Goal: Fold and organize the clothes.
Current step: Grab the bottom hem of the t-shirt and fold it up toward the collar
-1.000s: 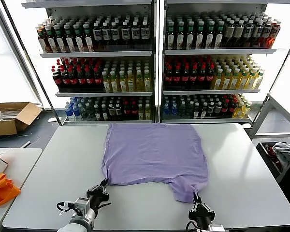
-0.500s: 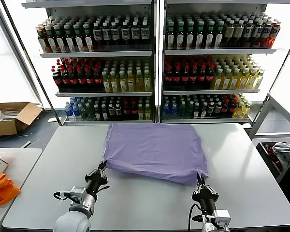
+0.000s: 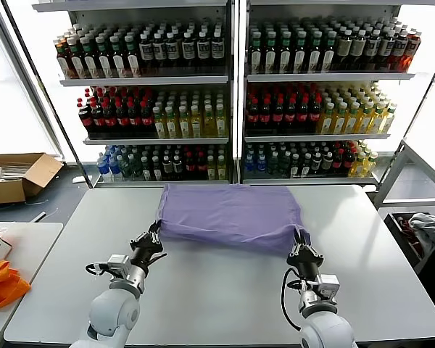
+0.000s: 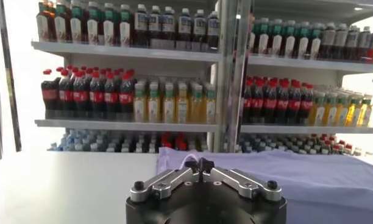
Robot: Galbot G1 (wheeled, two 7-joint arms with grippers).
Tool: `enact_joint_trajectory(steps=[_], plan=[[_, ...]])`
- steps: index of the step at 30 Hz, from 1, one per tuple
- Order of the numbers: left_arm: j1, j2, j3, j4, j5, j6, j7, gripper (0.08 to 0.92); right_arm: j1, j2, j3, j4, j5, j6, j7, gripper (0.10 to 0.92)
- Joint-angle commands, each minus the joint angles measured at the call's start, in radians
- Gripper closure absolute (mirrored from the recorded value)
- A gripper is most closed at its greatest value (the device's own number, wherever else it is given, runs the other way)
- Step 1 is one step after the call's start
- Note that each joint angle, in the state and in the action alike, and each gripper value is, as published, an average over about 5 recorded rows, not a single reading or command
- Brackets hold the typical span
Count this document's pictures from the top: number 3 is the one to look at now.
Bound pale packing strips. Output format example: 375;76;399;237
0;162;32;182

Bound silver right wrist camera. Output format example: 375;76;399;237
315;274;341;304

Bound dark drink bottle beige label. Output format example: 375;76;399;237
350;29;366;72
336;29;352;72

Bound orange tea bottle white label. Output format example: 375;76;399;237
56;37;72;80

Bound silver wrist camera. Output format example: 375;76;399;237
107;254;131;276
315;274;341;304

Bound grey metal shelving unit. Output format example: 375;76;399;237
31;0;240;189
239;0;435;188

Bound open cardboard box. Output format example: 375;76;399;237
0;152;65;206

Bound dark drink bottle blue label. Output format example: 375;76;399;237
365;29;381;72
181;32;196;68
138;33;155;70
378;29;395;72
165;32;180;69
196;31;211;68
210;30;225;67
152;32;167;69

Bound purple T-shirt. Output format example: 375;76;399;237
154;183;312;259

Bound dark tea bottle green label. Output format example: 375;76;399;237
321;30;337;73
110;34;128;79
80;36;99;80
307;30;323;74
125;33;141;78
263;31;278;75
278;31;293;75
67;36;85;80
249;32;263;75
293;30;308;75
96;35;113;79

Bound cola bottle red cap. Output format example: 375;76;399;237
285;96;298;128
115;100;130;134
101;101;117;135
196;152;208;181
272;96;286;128
140;100;155;134
246;96;260;128
78;103;94;136
260;96;273;128
309;95;322;128
185;152;197;181
297;96;310;128
128;100;142;134
90;101;105;135

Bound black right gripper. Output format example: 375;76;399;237
286;228;326;282

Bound grey white garment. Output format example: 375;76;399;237
408;212;435;254

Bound grey window frame bar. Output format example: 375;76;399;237
0;0;66;164

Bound yellow juice bottle white cap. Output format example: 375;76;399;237
349;152;366;178
362;152;378;178

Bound black storage bin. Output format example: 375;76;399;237
384;211;435;270

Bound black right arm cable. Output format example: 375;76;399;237
281;268;307;333

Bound dark slanted pole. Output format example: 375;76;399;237
402;43;435;142
0;0;94;189

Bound red drink bottle blue label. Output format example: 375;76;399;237
405;30;422;72
393;29;409;72

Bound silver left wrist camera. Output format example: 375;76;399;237
107;254;131;276

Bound black cable with white tag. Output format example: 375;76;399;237
85;262;109;277

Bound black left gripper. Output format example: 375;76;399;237
129;222;165;273

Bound grey metal frame table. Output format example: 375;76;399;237
371;139;435;206

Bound red garment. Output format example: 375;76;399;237
397;215;425;254

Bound yellow juice bottle white label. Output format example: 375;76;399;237
333;102;349;136
382;104;398;134
165;106;178;139
203;104;217;138
178;105;191;139
154;107;167;139
346;102;361;136
371;103;386;135
318;102;336;136
190;104;203;138
358;102;374;135
215;104;228;138

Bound orange fabric bag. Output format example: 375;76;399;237
0;260;33;312

